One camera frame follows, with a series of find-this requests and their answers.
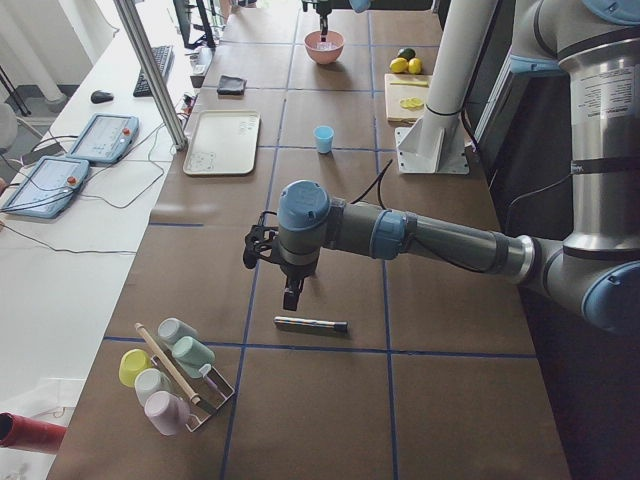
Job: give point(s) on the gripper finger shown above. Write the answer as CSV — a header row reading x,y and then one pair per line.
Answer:
x,y
323,27

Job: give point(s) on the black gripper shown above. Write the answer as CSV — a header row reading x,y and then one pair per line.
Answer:
x,y
295,272

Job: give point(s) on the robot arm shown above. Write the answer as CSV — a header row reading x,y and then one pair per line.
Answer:
x,y
594,271

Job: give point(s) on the pile of ice cubes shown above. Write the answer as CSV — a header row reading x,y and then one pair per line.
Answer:
x,y
325,46

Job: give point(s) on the mint green cup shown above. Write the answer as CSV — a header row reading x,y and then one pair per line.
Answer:
x,y
191,355

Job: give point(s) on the light blue cup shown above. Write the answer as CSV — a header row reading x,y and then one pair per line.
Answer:
x,y
323,136

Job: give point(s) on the pale grey cup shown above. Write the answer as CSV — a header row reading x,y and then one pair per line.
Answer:
x,y
172,329

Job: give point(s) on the grey white cup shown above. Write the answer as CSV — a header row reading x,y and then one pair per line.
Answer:
x,y
150,381

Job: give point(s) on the pink cup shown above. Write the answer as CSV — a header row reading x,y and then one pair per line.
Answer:
x,y
167,412

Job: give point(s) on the yellow cup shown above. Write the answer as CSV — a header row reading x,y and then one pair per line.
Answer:
x,y
132,363

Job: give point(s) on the steel muddler black tip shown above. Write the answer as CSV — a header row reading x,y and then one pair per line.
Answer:
x,y
303,324

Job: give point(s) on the pink bowl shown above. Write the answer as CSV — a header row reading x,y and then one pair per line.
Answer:
x,y
324,57

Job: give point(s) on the green avocado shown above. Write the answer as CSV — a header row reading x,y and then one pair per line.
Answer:
x,y
406,53

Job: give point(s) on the lemon near board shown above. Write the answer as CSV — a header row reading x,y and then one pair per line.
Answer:
x,y
414,66

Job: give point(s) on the bamboo cutting board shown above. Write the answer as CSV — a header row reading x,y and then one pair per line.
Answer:
x,y
405,96

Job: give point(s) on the yellow plastic knife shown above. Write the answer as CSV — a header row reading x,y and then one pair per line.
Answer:
x,y
422,84

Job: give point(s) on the grey folded cloth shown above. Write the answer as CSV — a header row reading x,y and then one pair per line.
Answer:
x,y
231,86

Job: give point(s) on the lemon slices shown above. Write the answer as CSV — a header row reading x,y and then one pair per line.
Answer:
x,y
412,103

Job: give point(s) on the cream bear tray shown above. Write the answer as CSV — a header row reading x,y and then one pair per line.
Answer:
x,y
223,143

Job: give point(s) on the black computer mouse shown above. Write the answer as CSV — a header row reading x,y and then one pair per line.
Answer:
x,y
100,97

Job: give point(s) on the far teach pendant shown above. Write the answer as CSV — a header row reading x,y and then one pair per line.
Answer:
x,y
105,139

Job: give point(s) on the teach pendant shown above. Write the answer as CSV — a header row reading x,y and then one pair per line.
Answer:
x,y
49,188
105,139

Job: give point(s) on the near teach pendant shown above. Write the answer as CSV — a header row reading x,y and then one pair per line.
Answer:
x,y
49,188

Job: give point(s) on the red cylinder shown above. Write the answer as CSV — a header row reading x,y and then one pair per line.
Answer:
x,y
27,434

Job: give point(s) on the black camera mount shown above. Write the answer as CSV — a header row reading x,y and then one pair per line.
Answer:
x,y
261,243

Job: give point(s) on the wooden rack handle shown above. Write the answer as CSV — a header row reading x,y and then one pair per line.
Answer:
x,y
192,395

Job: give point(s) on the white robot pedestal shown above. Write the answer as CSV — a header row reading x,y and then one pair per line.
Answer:
x,y
435,142

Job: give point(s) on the aluminium frame post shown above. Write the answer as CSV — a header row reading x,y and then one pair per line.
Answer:
x,y
136,33

